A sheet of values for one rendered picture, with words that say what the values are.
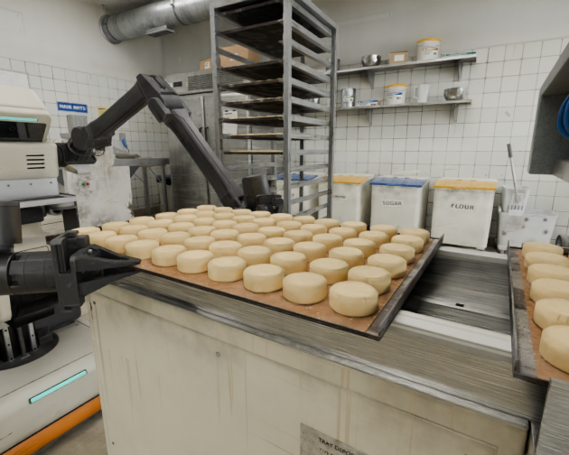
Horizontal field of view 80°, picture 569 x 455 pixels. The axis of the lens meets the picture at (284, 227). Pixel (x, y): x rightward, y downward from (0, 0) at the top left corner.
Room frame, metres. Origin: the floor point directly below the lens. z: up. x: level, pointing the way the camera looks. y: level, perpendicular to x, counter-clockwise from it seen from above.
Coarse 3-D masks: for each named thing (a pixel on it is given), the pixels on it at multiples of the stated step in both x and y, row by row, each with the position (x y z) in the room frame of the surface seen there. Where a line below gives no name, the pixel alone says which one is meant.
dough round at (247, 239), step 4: (240, 236) 0.56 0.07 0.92; (244, 236) 0.56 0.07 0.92; (248, 236) 0.56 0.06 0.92; (252, 236) 0.56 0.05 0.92; (256, 236) 0.56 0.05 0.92; (260, 236) 0.56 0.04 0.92; (264, 236) 0.56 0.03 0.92; (240, 240) 0.54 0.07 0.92; (244, 240) 0.53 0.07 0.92; (248, 240) 0.53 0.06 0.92; (252, 240) 0.53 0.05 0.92; (256, 240) 0.53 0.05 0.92; (260, 240) 0.54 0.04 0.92; (264, 240) 0.54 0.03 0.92; (244, 244) 0.53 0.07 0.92; (248, 244) 0.53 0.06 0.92; (252, 244) 0.53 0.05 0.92; (256, 244) 0.53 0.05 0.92; (260, 244) 0.54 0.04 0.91
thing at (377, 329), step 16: (48, 240) 0.59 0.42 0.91; (432, 256) 0.50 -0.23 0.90; (144, 272) 0.44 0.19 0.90; (416, 272) 0.40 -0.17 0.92; (208, 288) 0.38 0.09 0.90; (400, 288) 0.38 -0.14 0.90; (256, 304) 0.34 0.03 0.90; (400, 304) 0.33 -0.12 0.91; (320, 320) 0.30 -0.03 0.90; (384, 320) 0.28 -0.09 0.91; (368, 336) 0.27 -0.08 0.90
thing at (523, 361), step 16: (512, 256) 0.51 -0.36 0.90; (512, 272) 0.44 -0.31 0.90; (512, 288) 0.35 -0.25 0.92; (512, 304) 0.31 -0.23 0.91; (512, 320) 0.28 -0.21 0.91; (512, 336) 0.26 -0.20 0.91; (528, 336) 0.27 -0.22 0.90; (512, 352) 0.25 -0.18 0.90; (528, 352) 0.25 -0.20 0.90; (512, 368) 0.23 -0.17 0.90; (528, 368) 0.23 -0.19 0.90; (544, 384) 0.21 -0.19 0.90
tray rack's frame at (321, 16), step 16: (224, 0) 1.97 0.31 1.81; (240, 0) 1.92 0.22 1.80; (256, 0) 1.90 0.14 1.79; (304, 0) 1.93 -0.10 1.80; (320, 16) 2.11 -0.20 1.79; (336, 32) 2.31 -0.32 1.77; (336, 48) 2.32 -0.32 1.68; (336, 64) 2.33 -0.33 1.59; (272, 128) 2.54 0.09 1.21; (272, 144) 2.54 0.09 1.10; (272, 160) 2.54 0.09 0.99; (272, 192) 2.54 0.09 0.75
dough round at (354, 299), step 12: (336, 288) 0.33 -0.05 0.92; (348, 288) 0.33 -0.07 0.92; (360, 288) 0.33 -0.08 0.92; (372, 288) 0.33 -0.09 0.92; (336, 300) 0.32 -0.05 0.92; (348, 300) 0.31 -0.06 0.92; (360, 300) 0.31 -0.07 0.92; (372, 300) 0.31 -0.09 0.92; (348, 312) 0.31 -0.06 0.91; (360, 312) 0.31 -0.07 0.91; (372, 312) 0.31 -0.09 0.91
